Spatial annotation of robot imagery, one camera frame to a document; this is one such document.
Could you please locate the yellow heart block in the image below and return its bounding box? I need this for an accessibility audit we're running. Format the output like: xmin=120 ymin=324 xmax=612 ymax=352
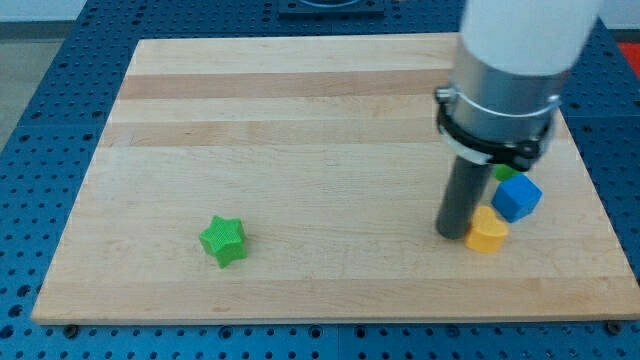
xmin=464 ymin=206 xmax=509 ymax=254

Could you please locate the blue cube block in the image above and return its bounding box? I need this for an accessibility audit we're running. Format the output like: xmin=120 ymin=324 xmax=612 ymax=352
xmin=491 ymin=174 xmax=543 ymax=223

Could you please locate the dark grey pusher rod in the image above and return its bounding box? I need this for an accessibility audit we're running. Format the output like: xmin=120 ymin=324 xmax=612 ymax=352
xmin=435 ymin=157 xmax=493 ymax=239

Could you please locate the green block behind cube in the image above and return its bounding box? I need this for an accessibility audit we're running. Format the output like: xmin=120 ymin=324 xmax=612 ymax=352
xmin=493 ymin=164 xmax=520 ymax=182

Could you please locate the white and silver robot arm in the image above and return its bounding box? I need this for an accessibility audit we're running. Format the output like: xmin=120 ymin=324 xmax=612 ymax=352
xmin=435 ymin=0 xmax=602 ymax=172

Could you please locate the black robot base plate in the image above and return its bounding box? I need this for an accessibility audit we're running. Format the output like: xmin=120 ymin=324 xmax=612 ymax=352
xmin=275 ymin=0 xmax=386 ymax=18

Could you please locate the green star block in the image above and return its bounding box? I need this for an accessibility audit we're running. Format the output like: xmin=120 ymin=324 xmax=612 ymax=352
xmin=199 ymin=216 xmax=247 ymax=268

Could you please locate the wooden board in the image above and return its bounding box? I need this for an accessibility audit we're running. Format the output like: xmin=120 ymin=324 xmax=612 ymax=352
xmin=32 ymin=33 xmax=639 ymax=325

